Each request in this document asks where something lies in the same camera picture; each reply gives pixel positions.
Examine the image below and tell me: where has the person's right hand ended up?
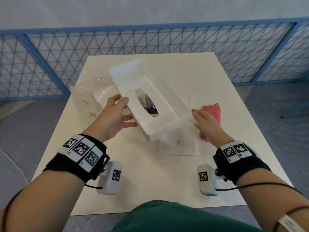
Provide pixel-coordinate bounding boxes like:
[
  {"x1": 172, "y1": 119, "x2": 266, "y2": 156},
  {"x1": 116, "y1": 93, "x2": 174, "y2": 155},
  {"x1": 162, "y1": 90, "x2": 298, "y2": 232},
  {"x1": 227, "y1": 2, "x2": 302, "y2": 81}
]
[{"x1": 191, "y1": 109, "x2": 235, "y2": 149}]

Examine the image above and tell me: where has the person's left hand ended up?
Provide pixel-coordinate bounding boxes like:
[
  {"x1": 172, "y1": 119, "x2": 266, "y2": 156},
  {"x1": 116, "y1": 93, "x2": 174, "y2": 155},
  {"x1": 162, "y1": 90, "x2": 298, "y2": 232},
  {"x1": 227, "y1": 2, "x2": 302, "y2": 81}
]
[{"x1": 82, "y1": 94, "x2": 138, "y2": 143}]

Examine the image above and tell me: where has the pink cleaning cloth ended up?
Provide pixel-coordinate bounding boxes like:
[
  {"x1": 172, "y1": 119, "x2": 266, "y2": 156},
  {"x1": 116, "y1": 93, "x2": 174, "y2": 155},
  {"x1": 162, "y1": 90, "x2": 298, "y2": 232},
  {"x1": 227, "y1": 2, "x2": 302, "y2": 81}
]
[{"x1": 199, "y1": 102, "x2": 222, "y2": 143}]

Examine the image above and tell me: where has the white box bottom lid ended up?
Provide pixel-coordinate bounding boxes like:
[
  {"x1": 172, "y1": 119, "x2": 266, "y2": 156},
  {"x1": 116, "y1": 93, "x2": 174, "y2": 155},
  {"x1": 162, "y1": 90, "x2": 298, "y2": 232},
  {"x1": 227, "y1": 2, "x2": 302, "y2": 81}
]
[{"x1": 159, "y1": 122, "x2": 199, "y2": 157}]

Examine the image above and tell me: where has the clear plastic tissue packet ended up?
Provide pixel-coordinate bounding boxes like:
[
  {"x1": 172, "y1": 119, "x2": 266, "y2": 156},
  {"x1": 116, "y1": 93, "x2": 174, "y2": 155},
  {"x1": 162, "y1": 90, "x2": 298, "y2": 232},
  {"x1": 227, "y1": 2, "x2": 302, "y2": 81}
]
[{"x1": 69, "y1": 77, "x2": 160, "y2": 119}]

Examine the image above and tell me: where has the white tissue box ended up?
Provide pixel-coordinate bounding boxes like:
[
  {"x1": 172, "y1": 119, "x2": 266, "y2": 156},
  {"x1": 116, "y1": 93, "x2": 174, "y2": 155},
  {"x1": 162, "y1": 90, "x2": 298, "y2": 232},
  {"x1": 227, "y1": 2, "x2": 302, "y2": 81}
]
[{"x1": 108, "y1": 57, "x2": 193, "y2": 143}]

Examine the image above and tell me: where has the person's left forearm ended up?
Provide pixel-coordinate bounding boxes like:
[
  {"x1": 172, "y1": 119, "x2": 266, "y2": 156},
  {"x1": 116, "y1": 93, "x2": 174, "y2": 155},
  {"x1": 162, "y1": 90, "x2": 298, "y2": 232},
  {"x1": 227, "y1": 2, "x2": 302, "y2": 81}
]
[{"x1": 0, "y1": 169, "x2": 85, "y2": 232}]

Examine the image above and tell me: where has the person's right forearm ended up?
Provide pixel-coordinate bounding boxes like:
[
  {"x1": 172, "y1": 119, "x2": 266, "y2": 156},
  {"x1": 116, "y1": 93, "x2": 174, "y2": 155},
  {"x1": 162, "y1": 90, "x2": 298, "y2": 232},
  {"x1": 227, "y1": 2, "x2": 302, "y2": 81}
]
[{"x1": 235, "y1": 168, "x2": 309, "y2": 232}]

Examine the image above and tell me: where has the black right wristband with markers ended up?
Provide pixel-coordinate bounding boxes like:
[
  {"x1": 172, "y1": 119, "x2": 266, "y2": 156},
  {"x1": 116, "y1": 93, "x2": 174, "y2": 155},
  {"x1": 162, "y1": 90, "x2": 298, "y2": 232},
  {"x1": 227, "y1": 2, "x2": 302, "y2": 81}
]
[{"x1": 212, "y1": 140, "x2": 272, "y2": 187}]

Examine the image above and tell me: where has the black wristband with markers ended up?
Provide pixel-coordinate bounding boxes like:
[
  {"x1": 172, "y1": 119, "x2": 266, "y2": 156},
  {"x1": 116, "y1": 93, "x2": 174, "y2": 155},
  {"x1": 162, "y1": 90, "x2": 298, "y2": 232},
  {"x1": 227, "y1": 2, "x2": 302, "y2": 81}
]
[
  {"x1": 212, "y1": 140, "x2": 272, "y2": 187},
  {"x1": 42, "y1": 133, "x2": 111, "y2": 184}
]

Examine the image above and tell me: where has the black left wristband with markers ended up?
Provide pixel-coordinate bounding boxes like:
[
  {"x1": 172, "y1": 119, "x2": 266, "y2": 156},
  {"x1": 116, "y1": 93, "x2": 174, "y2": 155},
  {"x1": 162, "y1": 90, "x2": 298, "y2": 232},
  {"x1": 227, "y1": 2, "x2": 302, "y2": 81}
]
[{"x1": 42, "y1": 133, "x2": 111, "y2": 184}]

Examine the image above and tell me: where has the green shirt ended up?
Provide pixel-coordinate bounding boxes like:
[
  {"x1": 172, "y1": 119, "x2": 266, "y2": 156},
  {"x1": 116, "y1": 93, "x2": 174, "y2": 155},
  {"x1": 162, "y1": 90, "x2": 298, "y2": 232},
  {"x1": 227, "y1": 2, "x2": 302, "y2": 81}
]
[{"x1": 111, "y1": 199, "x2": 264, "y2": 232}]

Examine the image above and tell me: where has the blue mesh fence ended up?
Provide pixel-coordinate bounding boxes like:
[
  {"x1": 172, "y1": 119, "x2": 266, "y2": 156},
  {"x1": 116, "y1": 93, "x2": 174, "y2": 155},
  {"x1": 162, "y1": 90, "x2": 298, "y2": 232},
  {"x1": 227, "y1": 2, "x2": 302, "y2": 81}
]
[{"x1": 0, "y1": 17, "x2": 309, "y2": 101}]

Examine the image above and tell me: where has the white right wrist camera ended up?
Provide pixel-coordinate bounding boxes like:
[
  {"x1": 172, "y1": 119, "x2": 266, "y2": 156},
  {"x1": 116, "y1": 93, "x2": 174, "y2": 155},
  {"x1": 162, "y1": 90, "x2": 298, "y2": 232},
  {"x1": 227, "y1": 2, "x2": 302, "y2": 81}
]
[{"x1": 196, "y1": 164, "x2": 228, "y2": 197}]

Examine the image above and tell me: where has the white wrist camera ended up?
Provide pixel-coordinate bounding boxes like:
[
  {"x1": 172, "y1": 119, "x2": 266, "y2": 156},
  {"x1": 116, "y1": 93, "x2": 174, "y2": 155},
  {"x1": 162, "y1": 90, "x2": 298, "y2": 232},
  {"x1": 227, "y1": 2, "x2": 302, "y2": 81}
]
[
  {"x1": 96, "y1": 160, "x2": 123, "y2": 196},
  {"x1": 196, "y1": 164, "x2": 228, "y2": 197}
]

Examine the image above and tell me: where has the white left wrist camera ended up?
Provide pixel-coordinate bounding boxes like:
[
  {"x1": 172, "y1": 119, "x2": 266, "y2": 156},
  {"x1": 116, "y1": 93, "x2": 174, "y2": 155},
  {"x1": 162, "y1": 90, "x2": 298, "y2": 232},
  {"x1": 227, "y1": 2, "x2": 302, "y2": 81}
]
[{"x1": 96, "y1": 160, "x2": 123, "y2": 196}]

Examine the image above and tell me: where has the black right camera cable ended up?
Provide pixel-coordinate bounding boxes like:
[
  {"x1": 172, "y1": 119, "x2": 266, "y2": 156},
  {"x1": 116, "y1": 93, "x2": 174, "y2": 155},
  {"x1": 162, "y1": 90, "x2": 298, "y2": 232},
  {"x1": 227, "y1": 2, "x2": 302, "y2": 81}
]
[{"x1": 214, "y1": 182, "x2": 304, "y2": 195}]

